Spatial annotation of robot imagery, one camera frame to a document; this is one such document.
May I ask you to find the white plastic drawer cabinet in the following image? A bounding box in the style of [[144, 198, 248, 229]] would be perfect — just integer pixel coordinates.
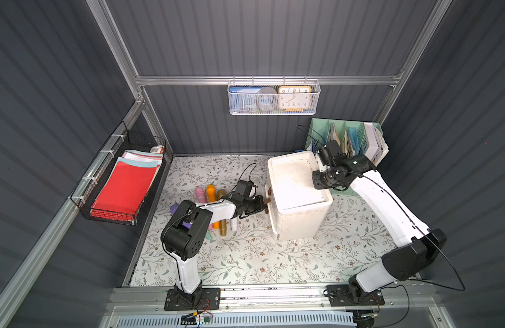
[[265, 151, 333, 242]]

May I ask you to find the white vented cable duct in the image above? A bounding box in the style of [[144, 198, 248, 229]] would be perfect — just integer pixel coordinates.
[[114, 310, 356, 327]]

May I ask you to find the blue box in basket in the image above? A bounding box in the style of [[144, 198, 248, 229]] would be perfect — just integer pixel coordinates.
[[228, 86, 262, 116]]

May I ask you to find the orange toy microphone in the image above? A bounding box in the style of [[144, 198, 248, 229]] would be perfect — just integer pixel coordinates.
[[206, 184, 217, 203]]

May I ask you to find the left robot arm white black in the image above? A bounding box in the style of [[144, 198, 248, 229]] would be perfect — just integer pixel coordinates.
[[160, 180, 266, 299]]

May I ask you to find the black wire side basket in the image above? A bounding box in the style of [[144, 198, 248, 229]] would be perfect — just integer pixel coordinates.
[[70, 123, 166, 226]]

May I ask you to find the white wire wall basket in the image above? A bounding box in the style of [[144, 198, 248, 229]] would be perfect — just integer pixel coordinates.
[[227, 77, 322, 116]]

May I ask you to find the pink toy microphone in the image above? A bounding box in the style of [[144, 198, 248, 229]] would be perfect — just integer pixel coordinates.
[[194, 186, 215, 230]]

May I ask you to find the grey tape roll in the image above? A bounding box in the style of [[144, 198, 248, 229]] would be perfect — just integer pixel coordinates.
[[257, 87, 278, 112]]

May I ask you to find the yellow alarm clock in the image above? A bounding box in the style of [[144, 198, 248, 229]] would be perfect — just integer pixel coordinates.
[[278, 86, 313, 112]]

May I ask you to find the purple toy microphone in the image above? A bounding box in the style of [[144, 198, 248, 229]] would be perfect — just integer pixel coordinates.
[[170, 203, 192, 229]]

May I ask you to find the mint green file organizer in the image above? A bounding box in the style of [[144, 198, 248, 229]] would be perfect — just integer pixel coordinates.
[[303, 118, 384, 198]]

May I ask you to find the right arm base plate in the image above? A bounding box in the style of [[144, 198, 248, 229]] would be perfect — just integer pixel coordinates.
[[323, 284, 386, 307]]

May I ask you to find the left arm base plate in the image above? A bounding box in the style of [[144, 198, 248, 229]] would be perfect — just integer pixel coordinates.
[[164, 287, 221, 312]]

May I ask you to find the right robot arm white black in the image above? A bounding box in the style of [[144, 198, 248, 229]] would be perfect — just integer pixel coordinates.
[[312, 141, 447, 301]]

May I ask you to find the red paper folder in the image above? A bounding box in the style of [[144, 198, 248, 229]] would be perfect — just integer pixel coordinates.
[[92, 157, 161, 216]]

